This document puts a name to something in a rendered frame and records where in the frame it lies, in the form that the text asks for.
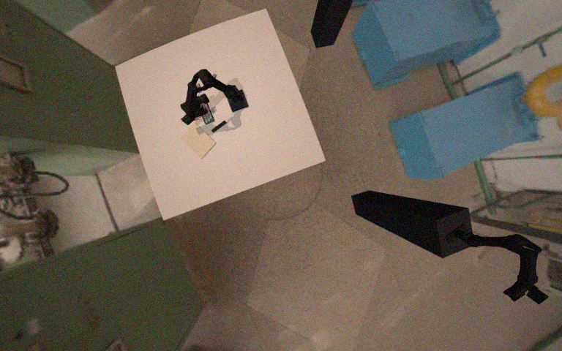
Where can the keyboard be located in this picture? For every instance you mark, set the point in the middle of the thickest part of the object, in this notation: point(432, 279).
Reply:
point(208, 118)

